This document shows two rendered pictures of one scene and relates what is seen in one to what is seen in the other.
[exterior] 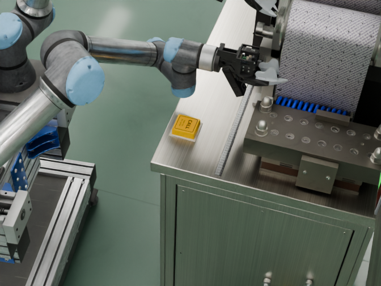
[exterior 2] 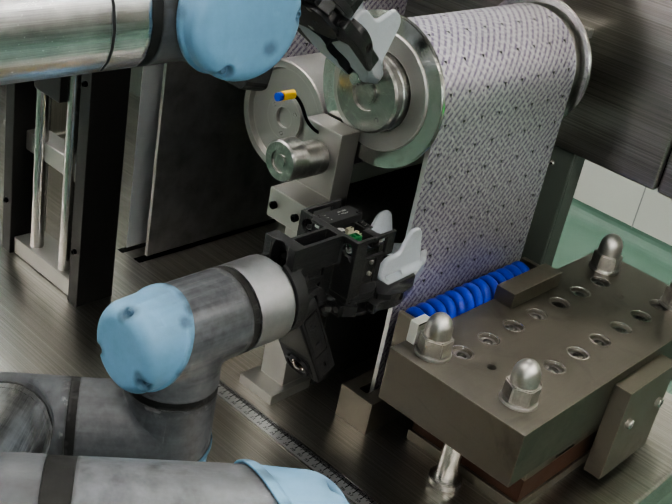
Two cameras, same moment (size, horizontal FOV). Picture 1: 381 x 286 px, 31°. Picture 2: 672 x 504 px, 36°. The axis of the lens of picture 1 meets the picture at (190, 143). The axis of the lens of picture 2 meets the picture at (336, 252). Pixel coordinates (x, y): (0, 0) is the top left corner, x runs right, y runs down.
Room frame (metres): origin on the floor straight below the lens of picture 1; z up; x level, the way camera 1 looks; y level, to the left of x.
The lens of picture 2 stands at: (1.19, 0.61, 1.56)
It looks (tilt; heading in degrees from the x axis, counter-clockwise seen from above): 28 degrees down; 293
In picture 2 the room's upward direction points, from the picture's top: 11 degrees clockwise
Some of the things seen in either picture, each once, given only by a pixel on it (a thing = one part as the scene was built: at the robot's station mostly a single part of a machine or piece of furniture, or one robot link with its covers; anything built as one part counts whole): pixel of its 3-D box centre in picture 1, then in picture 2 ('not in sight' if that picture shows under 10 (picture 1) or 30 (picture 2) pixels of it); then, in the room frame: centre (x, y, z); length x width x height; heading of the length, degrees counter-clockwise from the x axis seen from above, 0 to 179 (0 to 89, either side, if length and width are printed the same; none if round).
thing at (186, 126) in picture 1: (186, 126); not in sight; (1.45, 0.02, 0.91); 0.07 x 0.07 x 0.02; 75
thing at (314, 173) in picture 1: (316, 175); (632, 417); (1.23, -0.35, 0.96); 0.10 x 0.03 x 0.11; 75
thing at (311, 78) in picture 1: (319, 82); (476, 218); (1.45, -0.36, 1.11); 0.23 x 0.01 x 0.18; 75
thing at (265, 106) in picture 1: (266, 103); (437, 333); (1.42, -0.21, 1.05); 0.04 x 0.04 x 0.04
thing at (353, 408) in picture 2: not in sight; (436, 366); (1.45, -0.36, 0.92); 0.28 x 0.04 x 0.04; 75
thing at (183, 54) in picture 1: (183, 53); (177, 332); (1.56, 0.03, 1.11); 0.11 x 0.08 x 0.09; 75
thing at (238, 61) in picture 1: (237, 62); (319, 269); (1.52, -0.12, 1.12); 0.12 x 0.08 x 0.09; 75
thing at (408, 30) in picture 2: (286, 20); (381, 90); (1.54, -0.25, 1.25); 0.15 x 0.01 x 0.15; 165
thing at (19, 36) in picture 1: (7, 38); not in sight; (1.74, 0.61, 0.98); 0.13 x 0.12 x 0.14; 156
